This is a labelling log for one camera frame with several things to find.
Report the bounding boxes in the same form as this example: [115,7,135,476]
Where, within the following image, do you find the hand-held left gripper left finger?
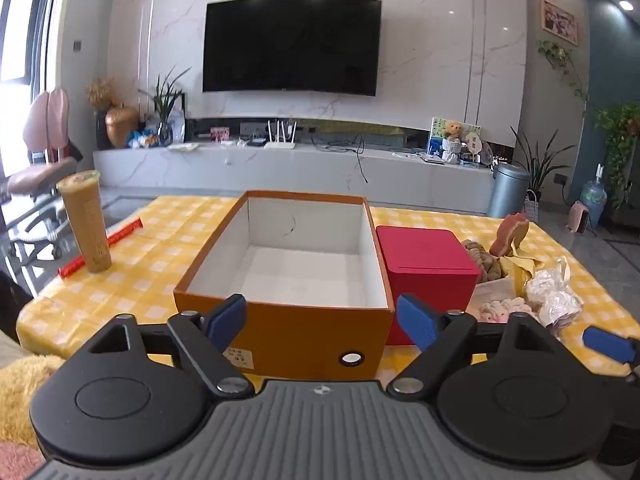
[75,294,256,396]

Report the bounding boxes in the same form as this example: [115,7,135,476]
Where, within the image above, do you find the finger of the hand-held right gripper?
[582,326,640,377]

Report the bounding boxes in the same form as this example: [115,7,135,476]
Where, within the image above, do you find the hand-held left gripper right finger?
[386,294,566,396]

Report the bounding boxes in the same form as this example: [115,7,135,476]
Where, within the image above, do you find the white plastic bag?
[525,256,585,333]

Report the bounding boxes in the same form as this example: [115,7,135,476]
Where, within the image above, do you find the orange cardboard box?
[173,190,396,382]

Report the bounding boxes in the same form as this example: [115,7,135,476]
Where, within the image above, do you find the yellow cloth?
[500,252,547,301]

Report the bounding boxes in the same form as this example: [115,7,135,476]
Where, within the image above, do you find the red box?
[375,225,482,347]

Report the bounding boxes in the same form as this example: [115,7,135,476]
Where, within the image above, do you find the pink knitted toy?
[479,297,533,324]

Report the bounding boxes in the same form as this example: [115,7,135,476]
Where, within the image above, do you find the yellow checked tablecloth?
[16,195,640,380]

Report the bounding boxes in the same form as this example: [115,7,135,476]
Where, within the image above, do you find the bear-shaped sponge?
[489,212,530,258]

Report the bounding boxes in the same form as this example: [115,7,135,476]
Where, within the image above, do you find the pink heater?
[570,201,592,234]

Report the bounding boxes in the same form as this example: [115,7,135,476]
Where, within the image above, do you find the red paper strip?
[57,217,144,280]

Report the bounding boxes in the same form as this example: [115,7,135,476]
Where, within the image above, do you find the blue water jug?
[580,165,609,229]

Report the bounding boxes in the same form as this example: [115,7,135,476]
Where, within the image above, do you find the grey metal trash can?
[486,162,532,219]

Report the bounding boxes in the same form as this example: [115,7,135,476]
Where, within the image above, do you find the white marble television cabinet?
[92,125,516,218]

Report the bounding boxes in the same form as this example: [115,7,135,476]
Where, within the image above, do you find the tall brown drink cup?
[56,170,113,274]

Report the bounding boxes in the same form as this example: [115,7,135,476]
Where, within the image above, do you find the white router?
[263,119,298,150]

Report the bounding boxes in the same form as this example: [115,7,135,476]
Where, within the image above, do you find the teddy bear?
[440,120,466,166]

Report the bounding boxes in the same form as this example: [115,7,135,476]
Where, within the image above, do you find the colourful picture card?
[428,116,482,158]

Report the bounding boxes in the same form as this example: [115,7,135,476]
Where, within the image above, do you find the long-leaf potted plant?
[510,125,577,206]

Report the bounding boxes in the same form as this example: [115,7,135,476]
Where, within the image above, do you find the blue snack packets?
[127,130,160,149]

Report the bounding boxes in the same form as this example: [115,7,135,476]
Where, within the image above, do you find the large leafy plant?
[592,102,640,211]

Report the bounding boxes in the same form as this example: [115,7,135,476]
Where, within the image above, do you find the gold vase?
[104,104,140,149]

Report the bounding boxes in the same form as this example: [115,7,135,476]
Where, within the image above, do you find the yellow plush toy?
[0,355,66,448]

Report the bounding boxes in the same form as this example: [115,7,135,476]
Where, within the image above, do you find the green grass plant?
[139,66,193,147]

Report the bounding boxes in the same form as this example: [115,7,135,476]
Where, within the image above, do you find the pink office chair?
[0,88,83,261]

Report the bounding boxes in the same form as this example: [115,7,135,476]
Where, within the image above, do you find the pink cloth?
[0,442,46,480]

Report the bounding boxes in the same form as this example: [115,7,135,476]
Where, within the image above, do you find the dried flower bunch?
[85,77,121,111]

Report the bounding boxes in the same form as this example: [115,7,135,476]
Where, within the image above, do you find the hanging vine plant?
[537,39,591,106]

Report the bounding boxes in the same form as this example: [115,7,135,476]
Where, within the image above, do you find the window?
[0,0,66,176]

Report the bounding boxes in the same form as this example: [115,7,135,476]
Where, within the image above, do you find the brown braided rope toy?
[460,239,506,285]

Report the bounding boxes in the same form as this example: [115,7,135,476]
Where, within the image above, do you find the black cable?
[312,132,371,186]

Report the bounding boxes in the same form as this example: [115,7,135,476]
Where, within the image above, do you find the black wall television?
[202,0,383,97]

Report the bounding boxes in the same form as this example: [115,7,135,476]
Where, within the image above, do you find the framed wall picture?
[540,0,580,47]

